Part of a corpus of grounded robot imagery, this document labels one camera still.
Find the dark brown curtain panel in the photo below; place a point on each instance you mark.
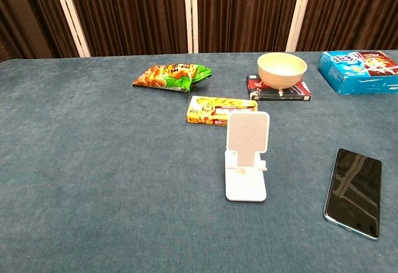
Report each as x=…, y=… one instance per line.
x=245, y=12
x=28, y=15
x=130, y=12
x=351, y=12

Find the blue felt table cover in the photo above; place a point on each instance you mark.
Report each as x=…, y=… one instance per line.
x=93, y=161

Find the blue cookie box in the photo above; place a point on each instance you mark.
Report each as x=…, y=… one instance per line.
x=357, y=83

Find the green orange chip bag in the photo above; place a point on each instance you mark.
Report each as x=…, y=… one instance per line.
x=164, y=77

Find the black red flat box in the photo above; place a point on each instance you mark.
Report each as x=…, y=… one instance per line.
x=298, y=94

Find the cream ceramic bowl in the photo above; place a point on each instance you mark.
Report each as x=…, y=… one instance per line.
x=280, y=77

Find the white screen frame post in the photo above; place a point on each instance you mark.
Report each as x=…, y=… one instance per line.
x=299, y=15
x=191, y=15
x=71, y=18

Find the yellow snack box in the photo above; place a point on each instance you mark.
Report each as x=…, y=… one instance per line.
x=205, y=111

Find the white folding phone stand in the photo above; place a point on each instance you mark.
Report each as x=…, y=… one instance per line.
x=245, y=186

